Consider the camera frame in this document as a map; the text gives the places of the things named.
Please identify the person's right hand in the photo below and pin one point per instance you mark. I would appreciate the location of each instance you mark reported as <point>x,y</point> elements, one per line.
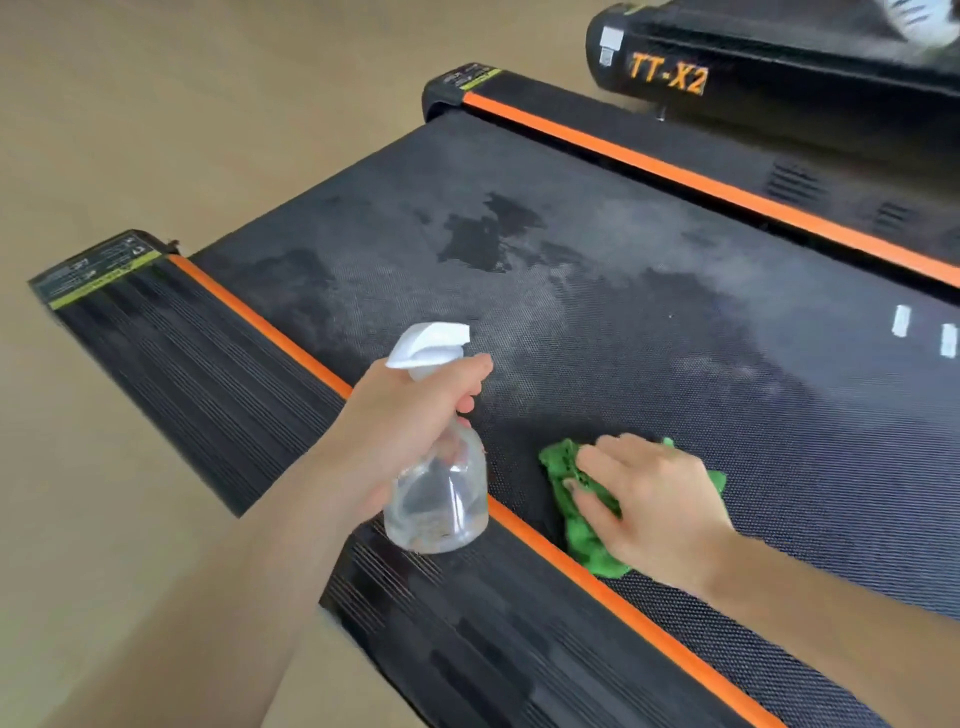
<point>660,510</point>

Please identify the person's left hand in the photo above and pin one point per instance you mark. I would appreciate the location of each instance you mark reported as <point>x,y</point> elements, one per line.
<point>397,435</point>

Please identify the clear spray bottle white trigger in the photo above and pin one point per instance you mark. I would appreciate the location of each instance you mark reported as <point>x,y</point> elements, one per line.
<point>439,510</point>

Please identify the green cloth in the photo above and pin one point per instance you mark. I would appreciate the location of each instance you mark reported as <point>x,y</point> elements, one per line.
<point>562,465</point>

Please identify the black orange-striped treadmill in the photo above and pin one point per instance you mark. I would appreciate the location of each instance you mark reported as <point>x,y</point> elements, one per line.
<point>600,337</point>
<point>750,82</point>

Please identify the person's left forearm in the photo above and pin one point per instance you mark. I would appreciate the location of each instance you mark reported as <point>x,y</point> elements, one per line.
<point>195,615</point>

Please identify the person's right forearm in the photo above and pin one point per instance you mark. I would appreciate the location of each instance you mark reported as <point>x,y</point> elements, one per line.
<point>840,637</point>

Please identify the white shoe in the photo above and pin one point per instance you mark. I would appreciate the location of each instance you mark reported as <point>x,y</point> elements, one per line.
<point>922,19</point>

